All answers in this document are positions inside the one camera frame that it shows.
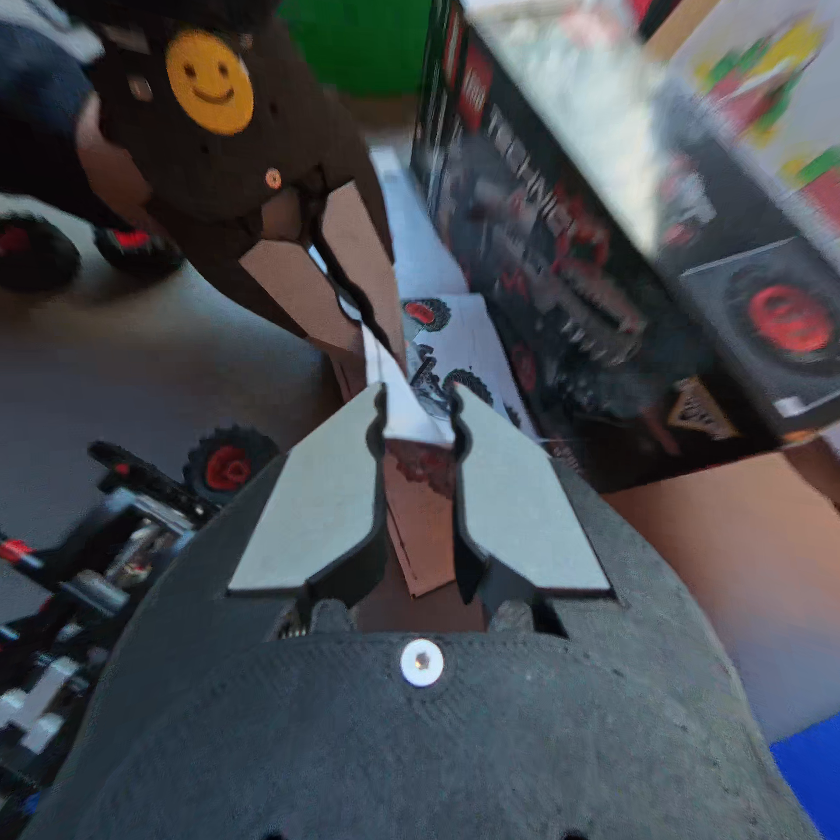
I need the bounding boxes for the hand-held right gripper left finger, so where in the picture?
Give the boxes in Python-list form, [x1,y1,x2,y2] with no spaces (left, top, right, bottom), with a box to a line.
[227,382,389,608]

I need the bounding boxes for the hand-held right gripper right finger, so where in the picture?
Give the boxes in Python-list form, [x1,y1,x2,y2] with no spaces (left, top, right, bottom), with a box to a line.
[449,382,613,605]

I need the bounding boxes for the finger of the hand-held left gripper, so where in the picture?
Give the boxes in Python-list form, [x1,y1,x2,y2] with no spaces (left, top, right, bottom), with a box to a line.
[237,238,368,403]
[318,178,409,371]

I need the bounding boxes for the instruction booklet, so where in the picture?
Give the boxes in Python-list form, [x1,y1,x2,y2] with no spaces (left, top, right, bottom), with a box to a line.
[311,147,549,601]

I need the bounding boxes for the black toy tire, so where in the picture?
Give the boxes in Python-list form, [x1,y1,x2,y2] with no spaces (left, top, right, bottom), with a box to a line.
[0,213,83,294]

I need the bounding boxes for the person's left forearm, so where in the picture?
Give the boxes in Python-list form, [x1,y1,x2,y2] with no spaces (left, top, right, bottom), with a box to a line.
[0,20,112,217]

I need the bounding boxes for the black toy set box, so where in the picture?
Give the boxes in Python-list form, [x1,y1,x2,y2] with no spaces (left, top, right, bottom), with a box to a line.
[410,0,840,493]

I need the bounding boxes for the person's left hand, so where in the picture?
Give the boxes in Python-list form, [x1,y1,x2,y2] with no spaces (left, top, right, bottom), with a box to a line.
[74,91,158,219]

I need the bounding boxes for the black toy wheel red rim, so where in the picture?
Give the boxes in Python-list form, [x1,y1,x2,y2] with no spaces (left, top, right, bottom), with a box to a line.
[94,223,186,277]
[182,425,280,506]

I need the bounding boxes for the green plastic bin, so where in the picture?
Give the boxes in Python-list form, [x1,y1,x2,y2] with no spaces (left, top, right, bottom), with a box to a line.
[276,0,437,99]

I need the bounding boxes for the toy truck model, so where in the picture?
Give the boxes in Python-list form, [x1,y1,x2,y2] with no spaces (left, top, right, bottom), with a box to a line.
[0,440,217,808]

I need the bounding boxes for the blue plastic bin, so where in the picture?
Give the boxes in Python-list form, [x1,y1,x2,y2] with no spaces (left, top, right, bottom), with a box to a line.
[768,715,840,840]

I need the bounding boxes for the white instruction sheet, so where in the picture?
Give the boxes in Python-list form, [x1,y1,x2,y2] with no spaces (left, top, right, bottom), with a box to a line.
[643,0,840,217]

